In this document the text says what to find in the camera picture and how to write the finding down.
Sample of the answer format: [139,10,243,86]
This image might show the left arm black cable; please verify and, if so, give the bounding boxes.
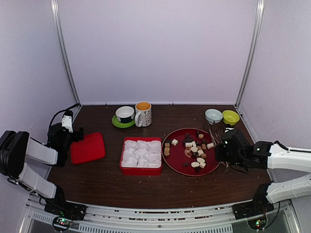
[48,103,81,129]

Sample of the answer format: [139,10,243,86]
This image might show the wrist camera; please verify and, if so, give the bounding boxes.
[224,126,235,133]
[61,110,73,133]

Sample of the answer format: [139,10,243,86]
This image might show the green saucer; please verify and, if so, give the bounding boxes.
[112,115,135,129]

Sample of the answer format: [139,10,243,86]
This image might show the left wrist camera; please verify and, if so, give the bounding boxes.
[61,110,73,133]

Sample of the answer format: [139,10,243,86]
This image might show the round red tray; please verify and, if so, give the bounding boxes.
[162,128,220,177]

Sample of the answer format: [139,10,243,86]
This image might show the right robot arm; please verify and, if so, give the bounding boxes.
[215,130,311,215]

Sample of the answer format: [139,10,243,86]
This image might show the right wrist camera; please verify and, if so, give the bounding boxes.
[224,126,235,133]

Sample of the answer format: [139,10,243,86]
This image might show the white chocolate right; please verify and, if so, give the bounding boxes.
[207,143,214,149]

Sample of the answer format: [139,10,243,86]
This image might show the red chocolate box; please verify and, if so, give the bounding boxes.
[120,137,162,176]

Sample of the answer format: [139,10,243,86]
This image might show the white and dark cup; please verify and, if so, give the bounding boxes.
[115,106,135,123]

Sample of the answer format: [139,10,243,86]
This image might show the metal base rail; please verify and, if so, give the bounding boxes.
[24,200,292,233]

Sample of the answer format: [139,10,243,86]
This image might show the lime green bowl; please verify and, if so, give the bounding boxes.
[222,110,240,126]

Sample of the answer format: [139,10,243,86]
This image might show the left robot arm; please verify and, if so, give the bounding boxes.
[0,123,84,216]

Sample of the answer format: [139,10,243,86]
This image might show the tan square chocolate lower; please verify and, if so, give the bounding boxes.
[164,147,170,157]

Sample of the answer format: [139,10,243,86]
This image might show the white square chocolate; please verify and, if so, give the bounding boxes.
[172,139,178,146]

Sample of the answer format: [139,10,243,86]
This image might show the white oval chocolate lower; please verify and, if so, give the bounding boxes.
[191,162,200,168]

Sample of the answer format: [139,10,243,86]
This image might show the white paper liner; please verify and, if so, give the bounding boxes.
[121,140,161,168]

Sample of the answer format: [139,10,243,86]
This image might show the white patterned mug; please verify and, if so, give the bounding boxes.
[134,102,152,127]

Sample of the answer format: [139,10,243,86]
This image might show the red box lid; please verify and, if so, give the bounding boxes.
[70,133,106,165]

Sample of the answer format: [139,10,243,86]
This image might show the metal tongs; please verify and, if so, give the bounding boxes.
[207,121,229,173]

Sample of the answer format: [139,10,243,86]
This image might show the light blue bowl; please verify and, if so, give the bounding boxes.
[205,109,223,125]

